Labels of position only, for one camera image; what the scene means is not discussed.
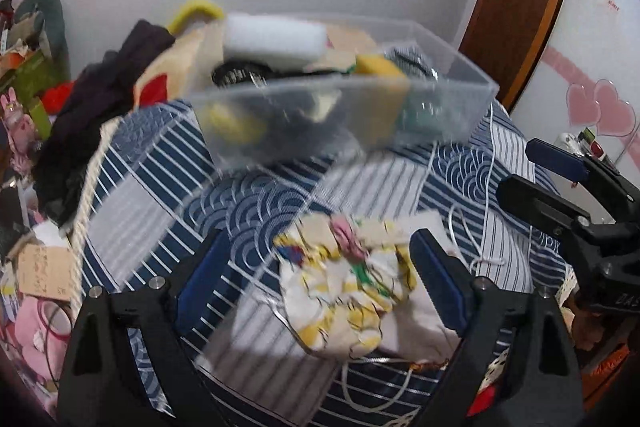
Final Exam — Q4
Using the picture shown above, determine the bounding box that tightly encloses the white face mask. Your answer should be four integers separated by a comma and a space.
339, 204, 508, 414

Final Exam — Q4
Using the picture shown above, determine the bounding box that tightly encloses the brown cardboard piece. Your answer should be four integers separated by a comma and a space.
17, 244, 74, 303

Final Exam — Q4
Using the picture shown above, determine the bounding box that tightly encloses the pink rabbit plush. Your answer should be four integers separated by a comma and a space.
1, 87, 39, 176

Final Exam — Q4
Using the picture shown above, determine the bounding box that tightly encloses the clear plastic storage bin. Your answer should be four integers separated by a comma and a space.
187, 15, 498, 171

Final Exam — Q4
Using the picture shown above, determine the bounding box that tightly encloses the white foam block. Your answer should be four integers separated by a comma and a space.
222, 13, 328, 70

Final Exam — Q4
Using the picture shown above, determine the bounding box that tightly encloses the dark clothes pile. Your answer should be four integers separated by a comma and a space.
32, 20, 175, 225

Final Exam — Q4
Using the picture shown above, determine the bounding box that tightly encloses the green cardboard box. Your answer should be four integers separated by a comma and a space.
1, 51, 63, 141

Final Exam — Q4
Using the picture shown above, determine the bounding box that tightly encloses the black white fabric item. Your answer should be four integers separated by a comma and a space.
210, 61, 276, 88

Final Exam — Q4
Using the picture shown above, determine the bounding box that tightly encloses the yellow fuzzy headband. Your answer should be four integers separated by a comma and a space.
166, 0, 224, 36

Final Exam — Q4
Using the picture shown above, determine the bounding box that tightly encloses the green dinosaur plush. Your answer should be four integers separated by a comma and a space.
14, 0, 70, 79

